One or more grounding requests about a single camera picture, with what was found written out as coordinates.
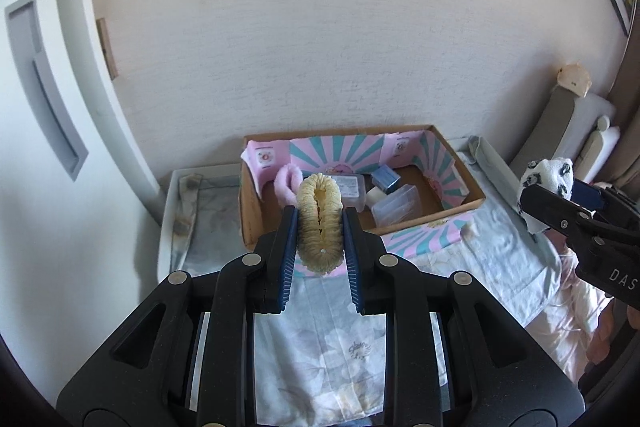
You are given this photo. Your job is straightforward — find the white panda sock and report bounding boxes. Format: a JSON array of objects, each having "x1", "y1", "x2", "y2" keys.
[{"x1": 518, "y1": 157, "x2": 574, "y2": 234}]

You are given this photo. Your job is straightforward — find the clear plastic case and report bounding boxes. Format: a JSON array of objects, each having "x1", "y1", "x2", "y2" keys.
[{"x1": 371, "y1": 184, "x2": 423, "y2": 228}]

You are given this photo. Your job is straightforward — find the blue small box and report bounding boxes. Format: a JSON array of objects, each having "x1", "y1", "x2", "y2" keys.
[{"x1": 370, "y1": 165, "x2": 401, "y2": 194}]

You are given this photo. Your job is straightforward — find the yellow hair scrunchie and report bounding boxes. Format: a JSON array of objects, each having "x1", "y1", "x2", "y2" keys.
[{"x1": 296, "y1": 173, "x2": 344, "y2": 275}]

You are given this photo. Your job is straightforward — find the pink fluffy sock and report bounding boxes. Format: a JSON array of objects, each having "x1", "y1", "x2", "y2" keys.
[{"x1": 273, "y1": 164, "x2": 304, "y2": 208}]

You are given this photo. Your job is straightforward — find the white roll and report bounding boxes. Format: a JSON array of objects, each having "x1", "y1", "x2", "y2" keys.
[{"x1": 366, "y1": 186, "x2": 387, "y2": 208}]

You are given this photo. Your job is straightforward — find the clear cotton swab box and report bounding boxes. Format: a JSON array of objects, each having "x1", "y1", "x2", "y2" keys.
[{"x1": 331, "y1": 173, "x2": 367, "y2": 212}]

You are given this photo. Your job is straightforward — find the grey sofa cushion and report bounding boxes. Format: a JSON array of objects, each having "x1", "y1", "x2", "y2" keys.
[{"x1": 510, "y1": 87, "x2": 616, "y2": 178}]

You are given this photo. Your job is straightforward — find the beige plush toy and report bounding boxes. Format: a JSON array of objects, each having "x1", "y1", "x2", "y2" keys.
[{"x1": 556, "y1": 64, "x2": 592, "y2": 98}]

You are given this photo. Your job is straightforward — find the floral light blue cloth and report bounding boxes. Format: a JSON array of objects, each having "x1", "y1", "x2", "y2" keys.
[{"x1": 171, "y1": 134, "x2": 564, "y2": 427}]

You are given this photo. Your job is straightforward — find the pink lined cardboard box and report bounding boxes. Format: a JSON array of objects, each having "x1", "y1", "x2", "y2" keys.
[{"x1": 239, "y1": 124, "x2": 485, "y2": 258}]

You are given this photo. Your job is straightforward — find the white sliding door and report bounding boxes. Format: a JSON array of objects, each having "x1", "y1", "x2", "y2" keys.
[{"x1": 1, "y1": 0, "x2": 160, "y2": 403}]

